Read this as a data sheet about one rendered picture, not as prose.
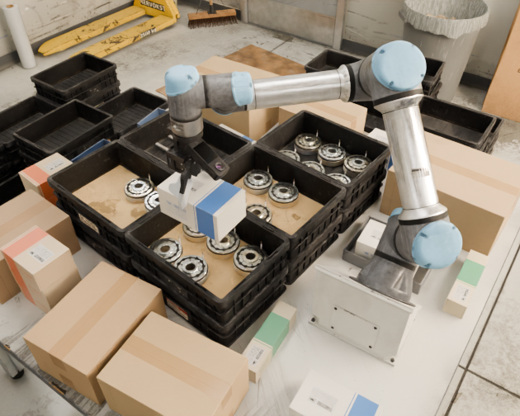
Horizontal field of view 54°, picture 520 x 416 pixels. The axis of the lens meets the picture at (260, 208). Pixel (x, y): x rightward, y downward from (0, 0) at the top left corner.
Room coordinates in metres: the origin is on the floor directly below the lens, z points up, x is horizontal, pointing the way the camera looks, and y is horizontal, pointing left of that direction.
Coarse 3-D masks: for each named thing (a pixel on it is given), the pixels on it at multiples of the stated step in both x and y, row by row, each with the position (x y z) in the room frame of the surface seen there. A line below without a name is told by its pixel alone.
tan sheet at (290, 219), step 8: (240, 184) 1.38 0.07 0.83; (272, 184) 1.38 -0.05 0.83; (248, 200) 1.30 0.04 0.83; (256, 200) 1.30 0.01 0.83; (264, 200) 1.30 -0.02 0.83; (304, 200) 1.30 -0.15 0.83; (312, 200) 1.30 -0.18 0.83; (272, 208) 1.26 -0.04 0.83; (280, 208) 1.26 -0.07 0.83; (288, 208) 1.26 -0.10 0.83; (296, 208) 1.26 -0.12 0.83; (304, 208) 1.26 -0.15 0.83; (312, 208) 1.26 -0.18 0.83; (320, 208) 1.26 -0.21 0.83; (272, 216) 1.22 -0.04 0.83; (280, 216) 1.22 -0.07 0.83; (288, 216) 1.22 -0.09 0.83; (296, 216) 1.22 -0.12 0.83; (304, 216) 1.22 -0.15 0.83; (272, 224) 1.18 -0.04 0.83; (280, 224) 1.18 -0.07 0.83; (288, 224) 1.18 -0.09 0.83; (296, 224) 1.18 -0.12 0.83; (288, 232) 1.14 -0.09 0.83
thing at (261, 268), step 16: (160, 208) 1.15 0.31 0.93; (144, 224) 1.08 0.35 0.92; (256, 224) 1.08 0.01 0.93; (128, 240) 1.02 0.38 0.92; (288, 240) 1.01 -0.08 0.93; (160, 256) 0.95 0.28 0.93; (272, 256) 0.95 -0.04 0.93; (176, 272) 0.89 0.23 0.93; (256, 272) 0.89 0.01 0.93; (192, 288) 0.85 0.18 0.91; (240, 288) 0.84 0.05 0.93; (224, 304) 0.79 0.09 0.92
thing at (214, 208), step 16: (176, 176) 1.05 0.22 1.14; (192, 176) 1.05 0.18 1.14; (208, 176) 1.05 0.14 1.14; (160, 192) 1.00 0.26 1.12; (192, 192) 0.98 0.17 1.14; (208, 192) 0.98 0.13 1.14; (224, 192) 0.98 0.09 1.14; (240, 192) 0.98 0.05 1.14; (176, 208) 0.97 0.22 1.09; (192, 208) 0.94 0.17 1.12; (208, 208) 0.92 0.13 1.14; (224, 208) 0.92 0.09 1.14; (240, 208) 0.97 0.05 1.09; (192, 224) 0.94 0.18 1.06; (208, 224) 0.91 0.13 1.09; (224, 224) 0.92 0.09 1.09
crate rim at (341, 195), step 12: (252, 144) 1.48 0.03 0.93; (240, 156) 1.42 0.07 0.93; (276, 156) 1.41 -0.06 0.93; (300, 168) 1.35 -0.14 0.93; (324, 180) 1.28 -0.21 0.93; (336, 204) 1.19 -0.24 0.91; (252, 216) 1.11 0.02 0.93; (312, 216) 1.11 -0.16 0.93; (276, 228) 1.06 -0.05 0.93; (300, 228) 1.06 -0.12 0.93
